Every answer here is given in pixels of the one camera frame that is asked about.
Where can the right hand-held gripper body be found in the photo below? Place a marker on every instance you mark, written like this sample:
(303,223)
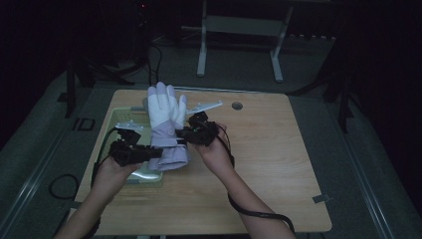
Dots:
(200,131)

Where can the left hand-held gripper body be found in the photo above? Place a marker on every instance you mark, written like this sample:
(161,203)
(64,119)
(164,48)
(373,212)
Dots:
(127,152)

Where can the pale green plastic basket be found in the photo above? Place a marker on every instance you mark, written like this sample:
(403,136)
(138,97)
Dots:
(149,176)

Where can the lilac glove with white fingers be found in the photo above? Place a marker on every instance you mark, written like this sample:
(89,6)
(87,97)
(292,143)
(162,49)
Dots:
(166,116)

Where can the person's left hand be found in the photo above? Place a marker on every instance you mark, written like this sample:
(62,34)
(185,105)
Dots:
(111,177)

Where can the person's right hand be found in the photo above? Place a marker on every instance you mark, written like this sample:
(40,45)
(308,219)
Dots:
(217,159)

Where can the round grey table grommet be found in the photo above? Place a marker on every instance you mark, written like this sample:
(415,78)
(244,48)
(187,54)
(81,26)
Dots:
(237,106)

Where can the grey tape piece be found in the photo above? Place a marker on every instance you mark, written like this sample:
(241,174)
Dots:
(321,198)
(73,204)

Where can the black metal stand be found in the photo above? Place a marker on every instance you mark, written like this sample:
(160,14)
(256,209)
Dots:
(345,99)
(71,86)

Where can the black rectangular floor bracket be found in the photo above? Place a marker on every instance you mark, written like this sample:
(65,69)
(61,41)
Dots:
(84,124)

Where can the white metal desk frame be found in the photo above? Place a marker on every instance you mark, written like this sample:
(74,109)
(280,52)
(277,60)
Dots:
(242,26)

